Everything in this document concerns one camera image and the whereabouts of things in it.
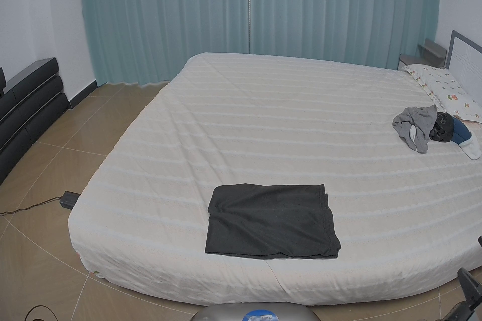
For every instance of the black chest of drawers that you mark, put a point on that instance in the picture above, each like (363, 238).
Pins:
(26, 112)

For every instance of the black shiny garment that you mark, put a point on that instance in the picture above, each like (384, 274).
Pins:
(442, 127)

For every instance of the dark blue garment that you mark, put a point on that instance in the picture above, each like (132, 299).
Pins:
(461, 133)

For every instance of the white printed pillow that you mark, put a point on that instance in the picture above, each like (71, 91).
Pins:
(448, 86)

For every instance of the black power adapter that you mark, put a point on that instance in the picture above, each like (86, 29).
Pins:
(69, 199)

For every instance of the black T-shirt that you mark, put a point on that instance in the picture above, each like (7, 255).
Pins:
(271, 221)

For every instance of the bed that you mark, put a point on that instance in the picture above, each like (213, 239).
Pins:
(282, 124)

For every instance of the grey bedside table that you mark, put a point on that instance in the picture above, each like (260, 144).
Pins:
(425, 52)

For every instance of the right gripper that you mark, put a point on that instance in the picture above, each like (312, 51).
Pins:
(467, 315)

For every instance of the grey garment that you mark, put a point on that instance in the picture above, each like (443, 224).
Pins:
(420, 122)

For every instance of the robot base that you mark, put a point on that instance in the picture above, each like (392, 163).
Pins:
(233, 312)

